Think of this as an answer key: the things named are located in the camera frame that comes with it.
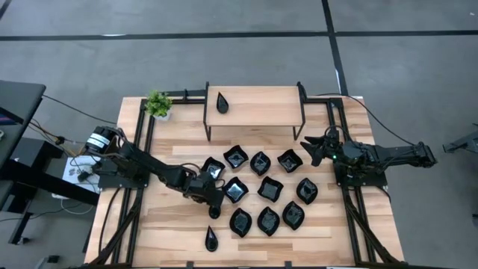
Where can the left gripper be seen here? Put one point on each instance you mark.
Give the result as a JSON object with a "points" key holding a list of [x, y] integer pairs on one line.
{"points": [[203, 192]]}

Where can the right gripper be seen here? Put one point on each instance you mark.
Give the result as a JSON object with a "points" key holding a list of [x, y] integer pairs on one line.
{"points": [[330, 151]]}

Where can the black teardrop mini plate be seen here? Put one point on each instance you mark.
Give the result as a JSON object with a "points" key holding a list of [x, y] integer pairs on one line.
{"points": [[211, 242], [222, 105], [214, 213]]}

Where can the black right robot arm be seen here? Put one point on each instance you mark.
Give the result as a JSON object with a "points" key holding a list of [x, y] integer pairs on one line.
{"points": [[392, 153]]}

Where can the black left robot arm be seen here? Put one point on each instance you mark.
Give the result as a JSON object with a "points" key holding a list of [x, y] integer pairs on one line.
{"points": [[149, 164]]}

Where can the wooden shelf black metal legs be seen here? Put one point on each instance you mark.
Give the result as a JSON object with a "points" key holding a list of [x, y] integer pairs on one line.
{"points": [[261, 108]]}

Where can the green plant white pot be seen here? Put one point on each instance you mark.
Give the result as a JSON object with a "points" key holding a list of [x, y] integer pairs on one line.
{"points": [[158, 104]]}

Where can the black power adapter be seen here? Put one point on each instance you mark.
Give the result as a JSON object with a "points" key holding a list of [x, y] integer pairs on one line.
{"points": [[83, 175]]}

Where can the white printed paper sheet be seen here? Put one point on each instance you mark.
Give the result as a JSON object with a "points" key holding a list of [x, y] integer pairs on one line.
{"points": [[72, 175]]}

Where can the black stand foot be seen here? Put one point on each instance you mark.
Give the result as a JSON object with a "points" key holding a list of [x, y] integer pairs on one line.
{"points": [[463, 143]]}

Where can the black power brick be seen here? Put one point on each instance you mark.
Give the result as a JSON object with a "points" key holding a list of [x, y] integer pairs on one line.
{"points": [[53, 258]]}

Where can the black desk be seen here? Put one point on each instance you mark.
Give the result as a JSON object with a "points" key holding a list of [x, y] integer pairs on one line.
{"points": [[18, 97]]}

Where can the dark laptop screen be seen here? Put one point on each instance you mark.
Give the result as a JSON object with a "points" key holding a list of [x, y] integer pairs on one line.
{"points": [[7, 116]]}

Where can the black table edge bracket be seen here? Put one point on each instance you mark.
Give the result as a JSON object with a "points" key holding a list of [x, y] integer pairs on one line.
{"points": [[189, 265], [287, 265]]}

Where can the black aluminium table frame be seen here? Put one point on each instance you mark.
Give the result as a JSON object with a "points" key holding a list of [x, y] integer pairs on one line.
{"points": [[140, 119]]}

